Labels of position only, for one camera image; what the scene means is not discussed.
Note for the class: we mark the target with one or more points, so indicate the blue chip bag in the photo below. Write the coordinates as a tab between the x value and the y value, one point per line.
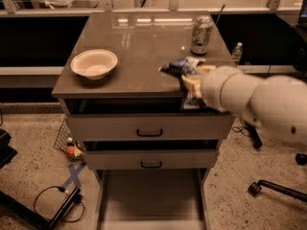
185	66

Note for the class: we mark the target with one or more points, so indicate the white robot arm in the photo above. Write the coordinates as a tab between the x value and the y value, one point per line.
277	104

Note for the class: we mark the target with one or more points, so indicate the grey drawer cabinet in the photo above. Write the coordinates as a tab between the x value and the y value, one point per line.
143	41

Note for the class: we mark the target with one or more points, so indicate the open bottom drawer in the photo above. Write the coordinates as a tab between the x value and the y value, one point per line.
151	200

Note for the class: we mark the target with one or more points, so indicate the clear water bottle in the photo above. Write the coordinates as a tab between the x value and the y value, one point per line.
237	52

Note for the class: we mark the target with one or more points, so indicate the green soda can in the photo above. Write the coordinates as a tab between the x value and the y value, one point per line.
201	34

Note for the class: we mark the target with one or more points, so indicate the black table leg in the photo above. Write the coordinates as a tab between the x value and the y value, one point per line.
257	143

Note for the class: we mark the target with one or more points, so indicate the white paper bowl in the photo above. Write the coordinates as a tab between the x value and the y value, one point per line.
94	64

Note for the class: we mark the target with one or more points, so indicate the black chair leg with caster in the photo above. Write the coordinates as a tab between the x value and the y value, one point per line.
255	188

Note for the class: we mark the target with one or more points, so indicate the orange bottle in basket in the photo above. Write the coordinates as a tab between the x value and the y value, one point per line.
70	148

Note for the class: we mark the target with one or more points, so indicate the blue tape cross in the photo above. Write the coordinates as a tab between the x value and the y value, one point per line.
74	176

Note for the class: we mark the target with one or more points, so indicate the middle drawer with black handle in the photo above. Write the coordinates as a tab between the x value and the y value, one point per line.
150	159

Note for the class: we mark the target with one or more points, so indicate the drawer with black handle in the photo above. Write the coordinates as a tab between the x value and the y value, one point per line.
150	159
149	127

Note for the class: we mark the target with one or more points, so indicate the top drawer with black handle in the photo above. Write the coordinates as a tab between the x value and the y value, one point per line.
149	127

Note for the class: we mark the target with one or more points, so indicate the wire mesh basket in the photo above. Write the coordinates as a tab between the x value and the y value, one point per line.
61	143

